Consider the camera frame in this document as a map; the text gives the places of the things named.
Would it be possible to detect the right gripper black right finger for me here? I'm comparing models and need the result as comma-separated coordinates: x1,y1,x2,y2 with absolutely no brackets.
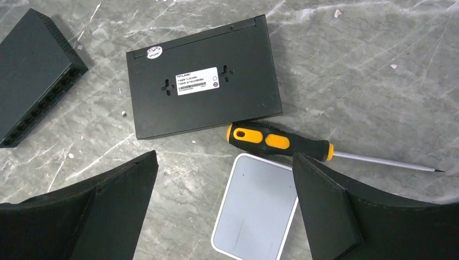
293,153,458,259

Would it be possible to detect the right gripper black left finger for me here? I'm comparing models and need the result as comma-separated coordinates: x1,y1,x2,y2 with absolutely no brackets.
1,151,159,259

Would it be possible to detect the white rectangular router box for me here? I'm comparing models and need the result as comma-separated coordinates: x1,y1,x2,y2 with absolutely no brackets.
211,153,298,259

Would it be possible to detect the yellow black screwdriver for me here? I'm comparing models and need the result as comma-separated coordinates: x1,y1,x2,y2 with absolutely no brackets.
226,121,441,172

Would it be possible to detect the black network switch with ports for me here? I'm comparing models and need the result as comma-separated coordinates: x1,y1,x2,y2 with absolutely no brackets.
1,8,88,148

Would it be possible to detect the black network switch with label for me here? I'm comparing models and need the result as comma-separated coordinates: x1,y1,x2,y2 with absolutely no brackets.
126,15,283,140

